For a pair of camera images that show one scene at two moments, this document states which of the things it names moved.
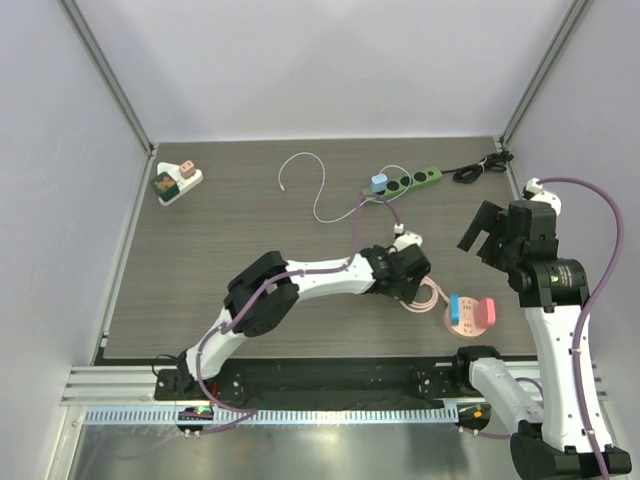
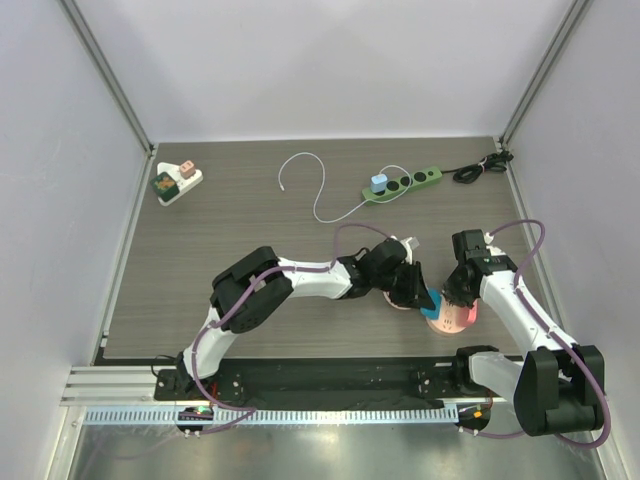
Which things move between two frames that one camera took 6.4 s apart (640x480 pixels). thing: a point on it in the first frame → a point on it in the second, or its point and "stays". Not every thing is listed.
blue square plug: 454,305 → 433,313
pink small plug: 187,169 stays
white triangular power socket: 185,185 stays
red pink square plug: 485,312 → 469,316
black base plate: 320,381 stays
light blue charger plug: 378,182 stays
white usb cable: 324,182 stays
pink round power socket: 467,327 → 449,320
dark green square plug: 165,185 stays
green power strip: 395,186 stays
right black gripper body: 495,230 → 461,288
